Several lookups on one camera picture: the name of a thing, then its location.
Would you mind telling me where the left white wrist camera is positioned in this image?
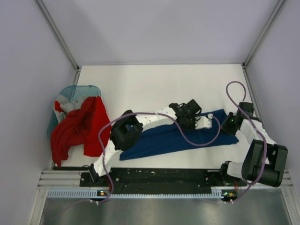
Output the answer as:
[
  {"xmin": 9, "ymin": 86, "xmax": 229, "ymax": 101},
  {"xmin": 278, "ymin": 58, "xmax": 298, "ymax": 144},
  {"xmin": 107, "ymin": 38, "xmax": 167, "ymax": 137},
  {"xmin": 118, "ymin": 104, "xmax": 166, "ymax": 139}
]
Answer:
[{"xmin": 195, "ymin": 113, "xmax": 213, "ymax": 130}]

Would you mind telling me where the front aluminium frame rail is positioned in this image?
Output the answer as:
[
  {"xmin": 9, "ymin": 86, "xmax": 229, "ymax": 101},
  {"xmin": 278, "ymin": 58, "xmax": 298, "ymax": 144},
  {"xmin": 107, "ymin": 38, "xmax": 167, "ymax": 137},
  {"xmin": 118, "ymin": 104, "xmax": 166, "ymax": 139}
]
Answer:
[{"xmin": 38, "ymin": 170, "xmax": 293, "ymax": 189}]

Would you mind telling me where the red t shirt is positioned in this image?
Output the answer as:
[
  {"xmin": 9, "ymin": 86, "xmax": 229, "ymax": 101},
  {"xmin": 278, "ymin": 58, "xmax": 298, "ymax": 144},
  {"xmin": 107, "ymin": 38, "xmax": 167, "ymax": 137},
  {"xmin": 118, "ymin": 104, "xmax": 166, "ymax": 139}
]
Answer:
[{"xmin": 50, "ymin": 96, "xmax": 110, "ymax": 167}]

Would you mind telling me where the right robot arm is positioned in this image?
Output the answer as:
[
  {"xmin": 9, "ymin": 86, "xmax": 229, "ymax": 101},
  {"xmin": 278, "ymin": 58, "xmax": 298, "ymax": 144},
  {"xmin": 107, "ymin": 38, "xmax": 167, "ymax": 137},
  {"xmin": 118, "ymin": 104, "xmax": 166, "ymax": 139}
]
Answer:
[{"xmin": 218, "ymin": 102, "xmax": 288, "ymax": 188}]

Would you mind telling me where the right aluminium frame post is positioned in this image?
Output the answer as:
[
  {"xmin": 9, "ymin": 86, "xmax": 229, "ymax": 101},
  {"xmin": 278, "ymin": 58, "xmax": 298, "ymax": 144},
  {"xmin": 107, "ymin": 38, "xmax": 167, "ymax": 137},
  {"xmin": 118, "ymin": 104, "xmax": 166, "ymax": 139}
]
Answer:
[{"xmin": 242, "ymin": 0, "xmax": 287, "ymax": 69}]

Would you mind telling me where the white slotted cable duct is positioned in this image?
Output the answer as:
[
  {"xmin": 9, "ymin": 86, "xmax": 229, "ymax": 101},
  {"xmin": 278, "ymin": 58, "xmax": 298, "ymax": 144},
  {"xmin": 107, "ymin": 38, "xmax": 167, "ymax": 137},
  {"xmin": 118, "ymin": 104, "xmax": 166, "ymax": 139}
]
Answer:
[{"xmin": 47, "ymin": 188, "xmax": 237, "ymax": 200}]

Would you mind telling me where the left aluminium frame post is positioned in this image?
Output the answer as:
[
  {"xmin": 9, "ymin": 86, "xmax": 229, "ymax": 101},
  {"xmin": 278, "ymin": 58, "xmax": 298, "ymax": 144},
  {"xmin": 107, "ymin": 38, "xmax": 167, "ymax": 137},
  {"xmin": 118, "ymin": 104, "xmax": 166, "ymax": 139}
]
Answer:
[{"xmin": 35, "ymin": 0, "xmax": 79, "ymax": 71}]

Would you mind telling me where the grey white t shirt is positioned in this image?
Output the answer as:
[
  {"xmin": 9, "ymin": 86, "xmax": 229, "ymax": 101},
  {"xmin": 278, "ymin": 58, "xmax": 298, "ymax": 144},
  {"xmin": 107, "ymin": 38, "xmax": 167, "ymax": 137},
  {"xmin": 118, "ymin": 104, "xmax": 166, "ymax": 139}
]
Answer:
[{"xmin": 53, "ymin": 95, "xmax": 86, "ymax": 115}]

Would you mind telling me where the blue t shirt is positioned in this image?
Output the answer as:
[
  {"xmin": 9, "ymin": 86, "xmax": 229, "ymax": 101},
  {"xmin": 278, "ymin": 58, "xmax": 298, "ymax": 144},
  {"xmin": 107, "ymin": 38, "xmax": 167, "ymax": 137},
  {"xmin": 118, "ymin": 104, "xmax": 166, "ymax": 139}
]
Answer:
[{"xmin": 119, "ymin": 108, "xmax": 240, "ymax": 161}]

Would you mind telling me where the teal plastic basket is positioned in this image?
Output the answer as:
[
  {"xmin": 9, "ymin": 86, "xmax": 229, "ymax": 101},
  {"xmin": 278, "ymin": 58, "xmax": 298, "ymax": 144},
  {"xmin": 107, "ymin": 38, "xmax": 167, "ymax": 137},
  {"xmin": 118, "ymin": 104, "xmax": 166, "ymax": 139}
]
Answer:
[{"xmin": 47, "ymin": 85, "xmax": 101, "ymax": 138}]

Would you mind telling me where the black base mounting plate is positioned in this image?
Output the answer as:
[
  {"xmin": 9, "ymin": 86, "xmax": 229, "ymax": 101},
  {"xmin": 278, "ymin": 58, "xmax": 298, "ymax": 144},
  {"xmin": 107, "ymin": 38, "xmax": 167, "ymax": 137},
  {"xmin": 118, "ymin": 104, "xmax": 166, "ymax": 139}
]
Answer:
[{"xmin": 79, "ymin": 167, "xmax": 248, "ymax": 194}]

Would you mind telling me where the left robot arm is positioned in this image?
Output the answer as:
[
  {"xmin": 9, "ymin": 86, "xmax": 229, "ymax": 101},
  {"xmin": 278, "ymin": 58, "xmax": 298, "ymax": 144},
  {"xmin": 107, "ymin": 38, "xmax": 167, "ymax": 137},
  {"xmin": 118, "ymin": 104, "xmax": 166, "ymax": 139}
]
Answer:
[{"xmin": 89, "ymin": 99, "xmax": 202, "ymax": 186}]

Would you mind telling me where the aluminium frame post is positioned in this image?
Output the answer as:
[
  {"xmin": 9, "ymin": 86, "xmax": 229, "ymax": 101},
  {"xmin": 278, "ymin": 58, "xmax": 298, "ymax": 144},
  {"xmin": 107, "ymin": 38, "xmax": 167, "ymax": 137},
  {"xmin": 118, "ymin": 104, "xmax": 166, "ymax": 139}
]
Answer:
[
  {"xmin": 35, "ymin": 0, "xmax": 79, "ymax": 71},
  {"xmin": 242, "ymin": 0, "xmax": 287, "ymax": 69}
]

